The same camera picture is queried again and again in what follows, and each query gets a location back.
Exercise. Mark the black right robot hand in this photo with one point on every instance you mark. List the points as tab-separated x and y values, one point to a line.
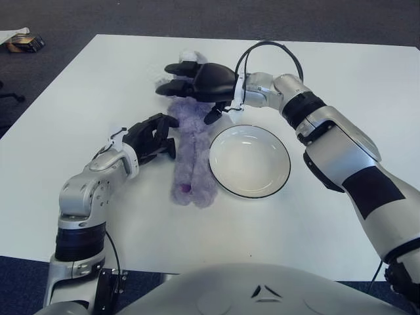
213	82

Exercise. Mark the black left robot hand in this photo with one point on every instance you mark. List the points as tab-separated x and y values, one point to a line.
144	134

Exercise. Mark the purple plush bunny doll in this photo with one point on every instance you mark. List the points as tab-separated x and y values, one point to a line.
193	157

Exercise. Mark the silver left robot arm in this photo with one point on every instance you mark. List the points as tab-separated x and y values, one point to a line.
82	190

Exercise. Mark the white plate with black rim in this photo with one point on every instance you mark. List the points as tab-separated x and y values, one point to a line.
249	164

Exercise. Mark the black office chair base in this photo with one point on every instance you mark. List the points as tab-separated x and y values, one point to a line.
11	96

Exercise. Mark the black and yellow box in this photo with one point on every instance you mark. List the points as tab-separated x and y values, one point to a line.
26	43

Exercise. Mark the white cloth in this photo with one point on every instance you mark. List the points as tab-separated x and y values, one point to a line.
8	35

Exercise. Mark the grey robot torso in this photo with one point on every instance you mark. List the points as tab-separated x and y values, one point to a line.
229	288

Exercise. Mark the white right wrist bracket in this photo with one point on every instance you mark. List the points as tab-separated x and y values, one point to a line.
238	98

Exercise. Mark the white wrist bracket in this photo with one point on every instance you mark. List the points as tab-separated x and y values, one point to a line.
238	98
115	138

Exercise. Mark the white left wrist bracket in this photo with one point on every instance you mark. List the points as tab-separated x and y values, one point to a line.
115	138

